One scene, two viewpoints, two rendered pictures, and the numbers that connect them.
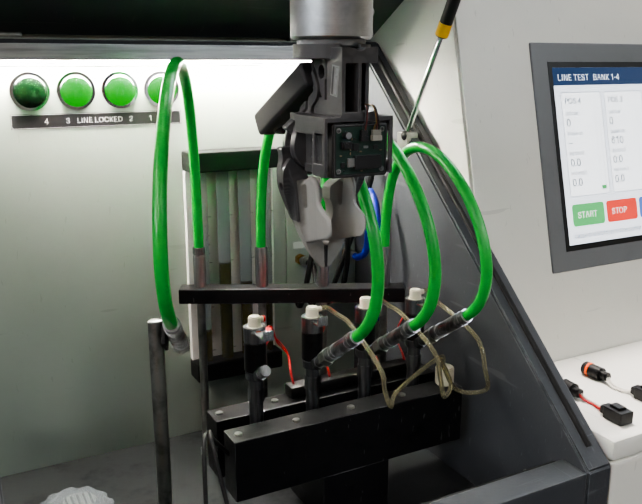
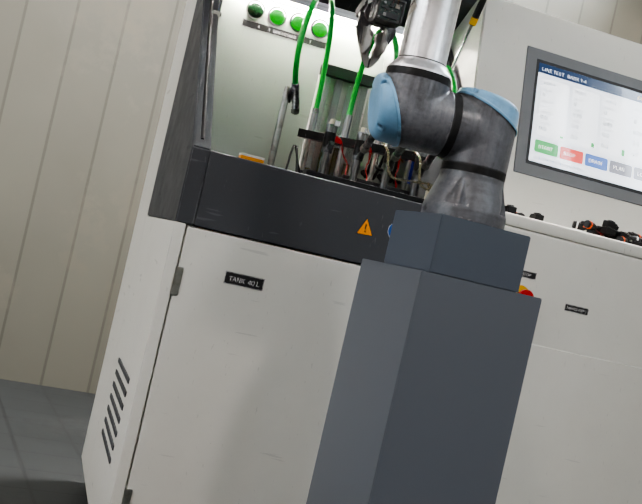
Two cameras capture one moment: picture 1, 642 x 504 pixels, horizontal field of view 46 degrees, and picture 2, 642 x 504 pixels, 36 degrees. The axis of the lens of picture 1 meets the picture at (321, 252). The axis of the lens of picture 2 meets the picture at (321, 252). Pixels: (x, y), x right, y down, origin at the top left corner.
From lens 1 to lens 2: 1.67 m
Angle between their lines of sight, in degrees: 19
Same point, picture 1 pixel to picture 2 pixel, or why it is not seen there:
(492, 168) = not seen: hidden behind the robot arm
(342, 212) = (380, 45)
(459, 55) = (481, 38)
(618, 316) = (554, 215)
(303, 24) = not seen: outside the picture
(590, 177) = (552, 128)
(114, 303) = (262, 134)
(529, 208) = not seen: hidden behind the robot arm
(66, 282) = (241, 112)
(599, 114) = (567, 97)
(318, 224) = (367, 42)
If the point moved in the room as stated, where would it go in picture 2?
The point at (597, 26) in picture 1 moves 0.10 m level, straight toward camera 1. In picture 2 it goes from (577, 51) to (566, 40)
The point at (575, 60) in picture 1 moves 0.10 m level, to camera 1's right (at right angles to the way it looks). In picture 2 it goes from (557, 63) to (595, 70)
